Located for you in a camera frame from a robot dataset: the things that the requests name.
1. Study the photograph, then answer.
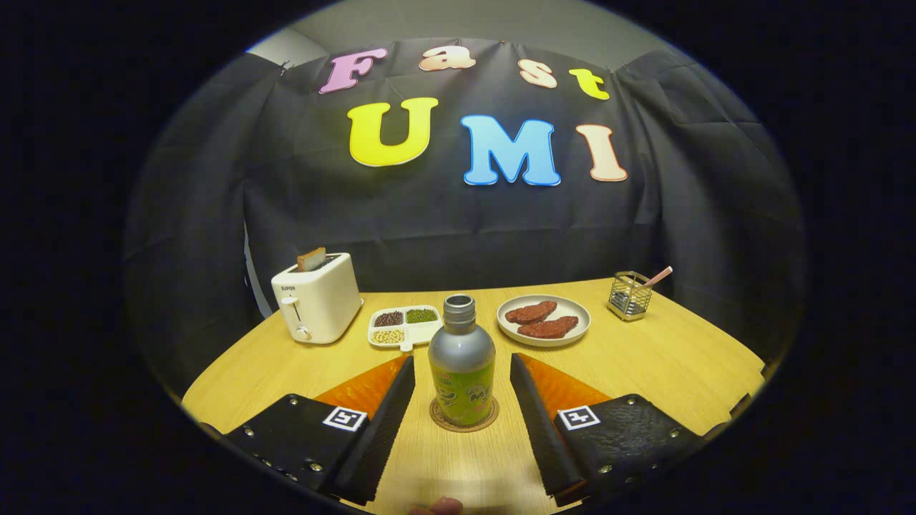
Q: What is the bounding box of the white divided bean dish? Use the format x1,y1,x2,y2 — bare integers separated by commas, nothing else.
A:
367,305,443,353

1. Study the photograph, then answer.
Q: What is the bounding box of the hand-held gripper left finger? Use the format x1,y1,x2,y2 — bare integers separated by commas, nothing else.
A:
200,355,417,507

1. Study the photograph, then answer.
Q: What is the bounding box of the white toaster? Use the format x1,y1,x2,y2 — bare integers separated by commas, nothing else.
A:
271,252,364,345

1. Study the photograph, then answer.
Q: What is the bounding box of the silver green juice bottle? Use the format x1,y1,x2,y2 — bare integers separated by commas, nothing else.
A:
428,294,497,428

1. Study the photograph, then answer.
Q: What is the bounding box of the round brown coaster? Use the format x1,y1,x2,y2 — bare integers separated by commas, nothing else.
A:
429,397,500,433

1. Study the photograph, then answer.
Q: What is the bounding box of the wire mesh holder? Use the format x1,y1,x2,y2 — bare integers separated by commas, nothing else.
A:
608,271,653,322

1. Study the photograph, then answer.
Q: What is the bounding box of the white oval plate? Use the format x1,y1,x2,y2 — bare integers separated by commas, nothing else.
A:
497,295,592,348

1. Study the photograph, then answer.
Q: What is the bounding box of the wooden table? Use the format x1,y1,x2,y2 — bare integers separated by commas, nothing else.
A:
181,278,768,515

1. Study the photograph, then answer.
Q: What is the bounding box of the red meat slice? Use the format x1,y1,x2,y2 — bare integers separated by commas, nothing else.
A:
505,300,558,325
517,315,580,340

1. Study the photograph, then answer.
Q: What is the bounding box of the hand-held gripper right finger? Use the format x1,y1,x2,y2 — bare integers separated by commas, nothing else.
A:
510,352,716,507

